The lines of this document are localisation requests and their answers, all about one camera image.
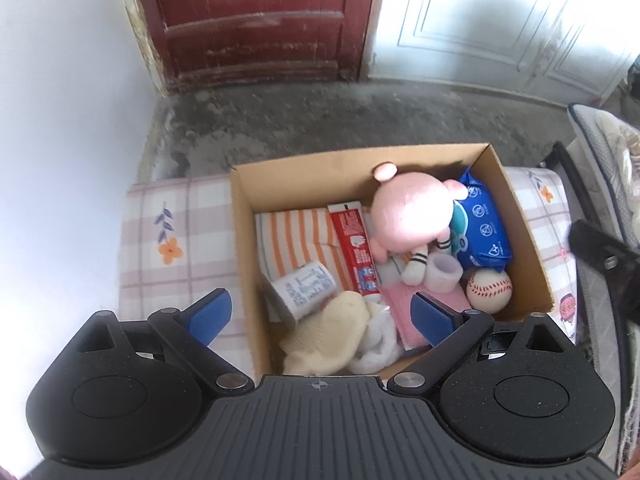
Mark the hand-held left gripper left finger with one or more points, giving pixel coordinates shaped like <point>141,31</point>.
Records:
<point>212,312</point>

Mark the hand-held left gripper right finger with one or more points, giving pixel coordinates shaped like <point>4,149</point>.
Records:
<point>430,317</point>

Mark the white tape roll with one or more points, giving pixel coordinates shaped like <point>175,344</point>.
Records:
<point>442,272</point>

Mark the white fluffy sock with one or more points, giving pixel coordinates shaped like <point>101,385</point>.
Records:
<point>377,345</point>

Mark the white baseball red stitches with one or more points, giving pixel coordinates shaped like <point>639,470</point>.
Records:
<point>490,289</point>

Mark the white blue-print paper cup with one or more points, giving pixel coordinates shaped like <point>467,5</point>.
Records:
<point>302,290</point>

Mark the red toothpaste box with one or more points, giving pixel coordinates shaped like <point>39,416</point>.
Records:
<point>355,250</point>

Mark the cream knit hat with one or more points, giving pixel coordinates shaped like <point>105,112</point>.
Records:
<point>330,335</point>

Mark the blue white wet wipes packet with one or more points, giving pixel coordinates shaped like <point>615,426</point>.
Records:
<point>482,225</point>

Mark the pink plush toy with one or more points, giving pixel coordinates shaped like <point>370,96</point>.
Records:
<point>410,210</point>

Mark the orange striped white garment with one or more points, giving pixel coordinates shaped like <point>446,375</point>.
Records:
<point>295,235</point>

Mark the brown cardboard box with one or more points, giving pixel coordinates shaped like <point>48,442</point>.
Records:
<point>310,180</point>

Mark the checked flower print bed sheet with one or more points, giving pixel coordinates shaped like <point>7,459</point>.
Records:
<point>175,240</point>

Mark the white panelled door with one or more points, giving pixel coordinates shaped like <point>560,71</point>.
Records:
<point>500,20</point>

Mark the dark red wooden door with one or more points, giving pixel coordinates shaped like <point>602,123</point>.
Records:
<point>260,20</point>

